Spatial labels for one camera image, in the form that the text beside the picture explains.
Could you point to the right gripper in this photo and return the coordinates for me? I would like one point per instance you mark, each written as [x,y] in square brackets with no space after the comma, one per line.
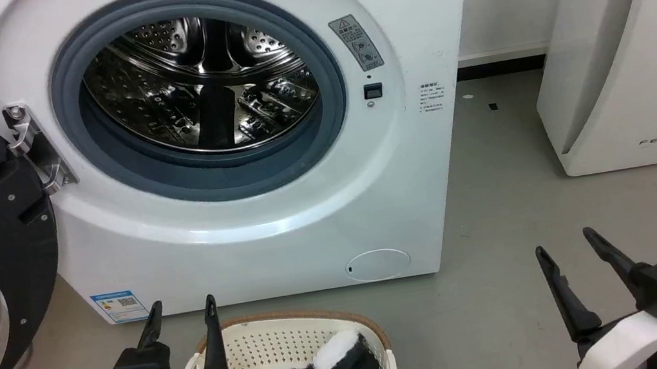
[632,344]

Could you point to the stainless steel washing machine drum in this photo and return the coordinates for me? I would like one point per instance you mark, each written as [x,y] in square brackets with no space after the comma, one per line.
[160,105]

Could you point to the silver metal door hinge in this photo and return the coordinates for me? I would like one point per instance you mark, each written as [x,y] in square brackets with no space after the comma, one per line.
[37,150]

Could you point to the blue energy label sticker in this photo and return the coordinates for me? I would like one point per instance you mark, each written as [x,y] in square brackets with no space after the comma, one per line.
[120,305]

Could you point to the white plastic laundry basket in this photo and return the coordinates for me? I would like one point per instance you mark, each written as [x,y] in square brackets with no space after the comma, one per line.
[275,349]

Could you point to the grey rubber door gasket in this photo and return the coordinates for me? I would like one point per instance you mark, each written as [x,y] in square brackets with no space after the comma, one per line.
[172,183]

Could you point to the oval white filter cover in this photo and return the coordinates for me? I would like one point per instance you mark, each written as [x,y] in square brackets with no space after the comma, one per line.
[378,265]

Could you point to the small printed text label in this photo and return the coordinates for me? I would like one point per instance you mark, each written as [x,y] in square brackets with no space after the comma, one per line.
[431,97]

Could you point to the black door latch socket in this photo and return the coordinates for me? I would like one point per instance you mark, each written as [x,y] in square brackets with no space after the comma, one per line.
[373,91]

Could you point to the white front-load washing machine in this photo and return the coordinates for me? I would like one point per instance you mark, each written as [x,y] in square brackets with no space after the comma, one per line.
[406,3]

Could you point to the grey warning sticker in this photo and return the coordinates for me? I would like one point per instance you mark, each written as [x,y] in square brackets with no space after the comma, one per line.
[357,42]

